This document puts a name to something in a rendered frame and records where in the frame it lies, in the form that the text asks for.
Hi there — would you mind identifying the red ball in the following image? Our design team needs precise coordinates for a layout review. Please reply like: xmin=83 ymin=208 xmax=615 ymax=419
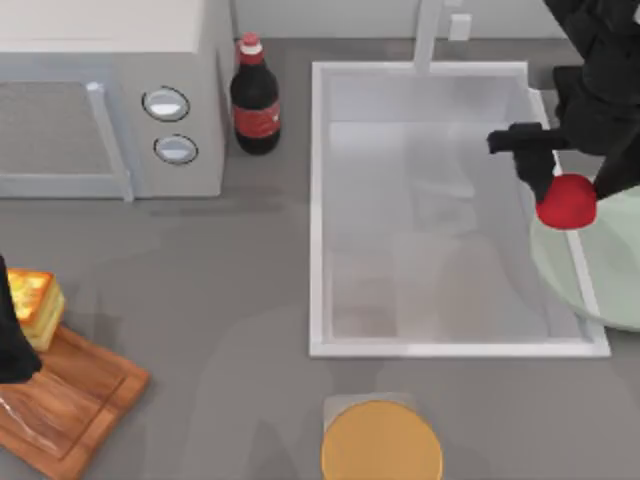
xmin=535 ymin=172 xmax=599 ymax=231

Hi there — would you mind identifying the pale green bowl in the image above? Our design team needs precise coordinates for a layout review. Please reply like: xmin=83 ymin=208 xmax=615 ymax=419
xmin=528 ymin=185 xmax=640 ymax=334

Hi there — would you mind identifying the white sink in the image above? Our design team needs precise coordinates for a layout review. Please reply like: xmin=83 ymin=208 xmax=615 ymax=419
xmin=307 ymin=60 xmax=613 ymax=359

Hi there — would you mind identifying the small white tap lever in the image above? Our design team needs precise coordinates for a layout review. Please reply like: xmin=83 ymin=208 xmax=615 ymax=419
xmin=448 ymin=13 xmax=472 ymax=41

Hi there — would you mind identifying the tall white tap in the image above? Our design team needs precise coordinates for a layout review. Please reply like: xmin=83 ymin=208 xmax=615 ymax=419
xmin=411 ymin=0 xmax=443 ymax=74

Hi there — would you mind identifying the dark bottle with red label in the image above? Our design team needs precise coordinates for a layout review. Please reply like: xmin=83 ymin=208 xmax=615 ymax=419
xmin=229 ymin=32 xmax=282 ymax=157

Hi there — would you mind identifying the round yellow plate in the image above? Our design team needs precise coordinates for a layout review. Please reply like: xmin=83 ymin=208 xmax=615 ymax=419
xmin=320 ymin=399 xmax=445 ymax=480

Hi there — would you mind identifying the pale microwave oven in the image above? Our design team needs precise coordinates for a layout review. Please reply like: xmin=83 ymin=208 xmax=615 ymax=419
xmin=0 ymin=0 xmax=237 ymax=202

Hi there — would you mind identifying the round grey microwave knob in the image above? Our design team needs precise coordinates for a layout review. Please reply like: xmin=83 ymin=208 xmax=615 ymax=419
xmin=141 ymin=85 xmax=192 ymax=123
xmin=152 ymin=133 xmax=200 ymax=166

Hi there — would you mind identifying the microwave glass door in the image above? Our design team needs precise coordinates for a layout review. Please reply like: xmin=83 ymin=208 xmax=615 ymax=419
xmin=0 ymin=81 xmax=135 ymax=202

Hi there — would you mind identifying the toasted bread block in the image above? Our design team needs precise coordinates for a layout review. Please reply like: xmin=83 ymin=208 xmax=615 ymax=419
xmin=6 ymin=267 xmax=67 ymax=353

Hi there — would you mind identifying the wooden cutting board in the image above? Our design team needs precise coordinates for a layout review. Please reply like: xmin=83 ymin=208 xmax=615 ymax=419
xmin=0 ymin=323 xmax=152 ymax=480

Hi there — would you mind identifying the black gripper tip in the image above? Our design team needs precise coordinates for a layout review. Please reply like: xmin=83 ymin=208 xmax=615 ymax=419
xmin=0 ymin=253 xmax=44 ymax=387

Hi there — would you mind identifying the pale microwave door handle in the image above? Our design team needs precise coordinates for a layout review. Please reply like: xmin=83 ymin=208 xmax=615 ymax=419
xmin=84 ymin=81 xmax=136 ymax=203

